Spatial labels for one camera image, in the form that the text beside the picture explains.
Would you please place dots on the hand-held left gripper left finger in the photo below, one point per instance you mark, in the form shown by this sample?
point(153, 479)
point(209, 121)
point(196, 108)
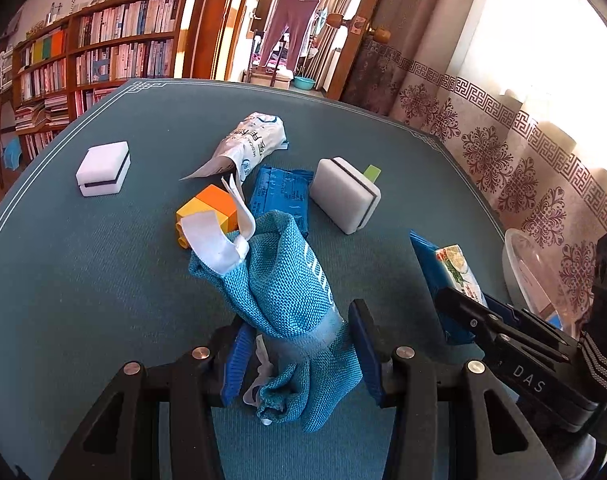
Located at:
point(233, 360)

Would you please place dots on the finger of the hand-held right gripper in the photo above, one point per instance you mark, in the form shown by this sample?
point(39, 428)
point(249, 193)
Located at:
point(473, 317)
point(523, 317)

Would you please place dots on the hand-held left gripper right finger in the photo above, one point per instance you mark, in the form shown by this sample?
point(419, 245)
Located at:
point(363, 350)

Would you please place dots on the clear plastic bowl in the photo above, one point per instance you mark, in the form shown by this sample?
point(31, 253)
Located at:
point(528, 270)

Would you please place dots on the white red printed packet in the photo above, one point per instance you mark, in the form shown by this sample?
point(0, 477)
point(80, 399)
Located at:
point(456, 267)

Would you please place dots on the blue white medicine box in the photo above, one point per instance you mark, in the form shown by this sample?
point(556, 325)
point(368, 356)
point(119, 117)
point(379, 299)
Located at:
point(426, 265)

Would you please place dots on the orange yellow toy block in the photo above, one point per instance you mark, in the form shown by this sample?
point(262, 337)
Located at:
point(213, 202)

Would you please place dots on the white sponge black stripe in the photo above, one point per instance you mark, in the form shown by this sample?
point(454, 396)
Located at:
point(333, 190)
point(101, 165)

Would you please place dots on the blue plastic packet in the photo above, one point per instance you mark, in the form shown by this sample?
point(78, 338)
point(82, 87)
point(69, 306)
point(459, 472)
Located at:
point(283, 195)

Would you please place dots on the green plastic piece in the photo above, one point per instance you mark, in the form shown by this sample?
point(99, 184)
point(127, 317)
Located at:
point(372, 172)

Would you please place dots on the cream patterned curtain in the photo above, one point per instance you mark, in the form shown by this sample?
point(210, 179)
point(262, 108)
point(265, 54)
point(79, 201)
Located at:
point(483, 110)

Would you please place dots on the teal basin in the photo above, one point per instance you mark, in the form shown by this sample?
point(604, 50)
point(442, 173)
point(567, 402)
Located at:
point(304, 83)

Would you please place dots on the white storage box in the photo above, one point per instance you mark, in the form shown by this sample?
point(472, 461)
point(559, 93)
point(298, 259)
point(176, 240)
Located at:
point(268, 79)

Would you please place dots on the wooden door knob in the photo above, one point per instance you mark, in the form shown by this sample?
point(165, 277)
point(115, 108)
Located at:
point(334, 21)
point(381, 36)

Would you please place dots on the blue plastic stool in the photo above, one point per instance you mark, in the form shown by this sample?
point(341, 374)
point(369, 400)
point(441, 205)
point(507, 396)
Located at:
point(13, 152)

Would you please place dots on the purple pants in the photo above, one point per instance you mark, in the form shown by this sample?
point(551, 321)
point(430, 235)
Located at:
point(283, 15)

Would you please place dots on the wooden bookshelf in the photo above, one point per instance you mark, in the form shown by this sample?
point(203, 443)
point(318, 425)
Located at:
point(72, 52)

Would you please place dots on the rows of books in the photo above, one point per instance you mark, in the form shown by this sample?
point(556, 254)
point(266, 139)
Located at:
point(133, 20)

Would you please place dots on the wooden door frame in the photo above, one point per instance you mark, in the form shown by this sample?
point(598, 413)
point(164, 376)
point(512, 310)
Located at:
point(208, 20)

